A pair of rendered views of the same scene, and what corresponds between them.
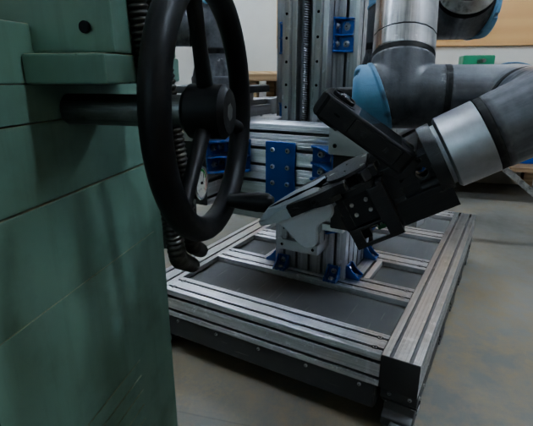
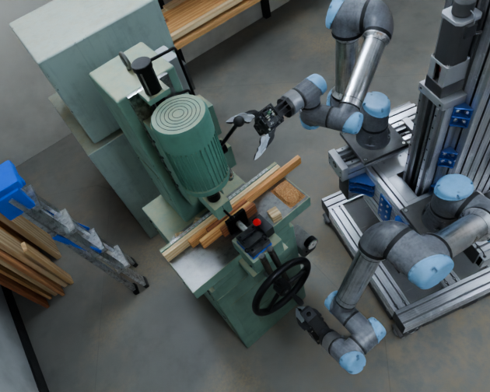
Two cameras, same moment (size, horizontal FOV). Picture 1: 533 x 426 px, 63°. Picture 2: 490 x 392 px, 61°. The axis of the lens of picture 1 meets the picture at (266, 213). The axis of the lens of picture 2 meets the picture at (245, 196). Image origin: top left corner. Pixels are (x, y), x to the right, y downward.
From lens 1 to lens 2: 152 cm
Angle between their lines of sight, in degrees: 54
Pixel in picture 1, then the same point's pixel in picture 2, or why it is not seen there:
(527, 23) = not seen: outside the picture
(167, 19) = (257, 300)
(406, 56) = (337, 307)
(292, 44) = (414, 147)
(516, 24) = not seen: outside the picture
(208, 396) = (333, 267)
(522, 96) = (334, 353)
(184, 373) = (329, 247)
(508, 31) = not seen: outside the picture
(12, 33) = (236, 260)
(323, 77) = (425, 176)
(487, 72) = (355, 329)
